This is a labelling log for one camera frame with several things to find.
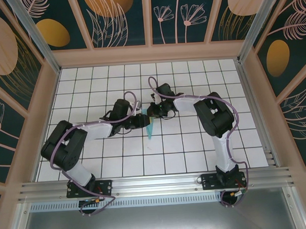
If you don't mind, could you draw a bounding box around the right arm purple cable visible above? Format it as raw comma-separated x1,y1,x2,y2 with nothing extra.
147,72,251,213

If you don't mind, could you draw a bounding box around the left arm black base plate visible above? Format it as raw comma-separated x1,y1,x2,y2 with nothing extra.
66,179,113,199

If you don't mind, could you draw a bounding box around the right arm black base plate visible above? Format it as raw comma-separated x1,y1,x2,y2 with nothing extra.
200,171,247,192

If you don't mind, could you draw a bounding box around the aluminium corner post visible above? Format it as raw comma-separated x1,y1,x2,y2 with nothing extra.
234,0,286,65
5,0,62,76

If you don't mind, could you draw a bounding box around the aluminium side rail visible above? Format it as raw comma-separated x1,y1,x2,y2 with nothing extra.
235,59,282,170

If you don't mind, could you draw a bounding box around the teal paper sheet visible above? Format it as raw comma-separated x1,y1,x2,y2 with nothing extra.
141,108,156,141

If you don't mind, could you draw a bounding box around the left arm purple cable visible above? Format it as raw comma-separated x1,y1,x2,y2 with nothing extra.
47,91,143,219

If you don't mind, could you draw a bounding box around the small black circuit board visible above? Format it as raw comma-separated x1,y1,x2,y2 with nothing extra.
79,198,96,207

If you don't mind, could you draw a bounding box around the slotted white cable duct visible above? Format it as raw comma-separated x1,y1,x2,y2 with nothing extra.
29,194,223,212

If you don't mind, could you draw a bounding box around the grey metal sheet panel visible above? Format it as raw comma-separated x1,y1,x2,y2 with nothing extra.
19,199,298,229

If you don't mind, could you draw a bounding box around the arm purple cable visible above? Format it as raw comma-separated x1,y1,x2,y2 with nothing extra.
147,72,251,213
47,91,143,219

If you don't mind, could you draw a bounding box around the long aluminium mounting rail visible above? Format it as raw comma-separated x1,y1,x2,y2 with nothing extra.
17,166,295,202

